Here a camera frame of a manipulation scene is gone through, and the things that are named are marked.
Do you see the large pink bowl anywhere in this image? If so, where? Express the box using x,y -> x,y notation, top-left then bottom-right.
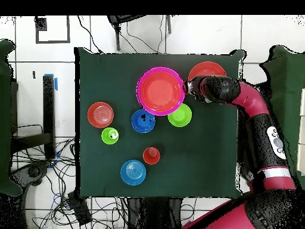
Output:
136,66 -> 186,117

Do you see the large orange bowl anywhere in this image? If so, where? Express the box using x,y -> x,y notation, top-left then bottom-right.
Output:
139,70 -> 183,113
188,61 -> 227,82

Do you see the dark blue bowl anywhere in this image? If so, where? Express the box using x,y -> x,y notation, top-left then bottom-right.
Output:
131,109 -> 156,134

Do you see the orange cup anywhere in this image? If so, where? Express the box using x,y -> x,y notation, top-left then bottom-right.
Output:
142,146 -> 161,165

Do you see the green bowl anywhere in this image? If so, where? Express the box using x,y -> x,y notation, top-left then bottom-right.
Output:
167,103 -> 192,128

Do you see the green cup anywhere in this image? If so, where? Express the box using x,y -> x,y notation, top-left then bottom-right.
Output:
101,127 -> 120,146

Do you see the small light blue bowl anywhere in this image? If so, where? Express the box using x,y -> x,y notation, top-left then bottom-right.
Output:
120,159 -> 147,186

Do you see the small orange bowl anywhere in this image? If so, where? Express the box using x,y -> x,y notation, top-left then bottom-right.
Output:
87,101 -> 114,129

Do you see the dark green table cloth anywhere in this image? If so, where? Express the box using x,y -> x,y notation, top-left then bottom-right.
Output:
74,47 -> 246,199

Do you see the black power strip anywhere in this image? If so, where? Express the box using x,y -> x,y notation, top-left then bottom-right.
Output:
67,191 -> 93,226

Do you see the green cloth on side table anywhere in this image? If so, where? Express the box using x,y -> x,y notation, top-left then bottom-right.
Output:
0,39 -> 23,197
259,45 -> 305,189

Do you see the cable tangle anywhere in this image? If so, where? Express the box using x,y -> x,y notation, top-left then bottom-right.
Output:
11,137 -> 129,229

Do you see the black table frame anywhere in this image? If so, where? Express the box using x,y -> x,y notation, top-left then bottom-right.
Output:
10,73 -> 58,160

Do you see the grey pedestal foot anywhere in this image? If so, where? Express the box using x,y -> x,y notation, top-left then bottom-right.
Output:
9,161 -> 51,187

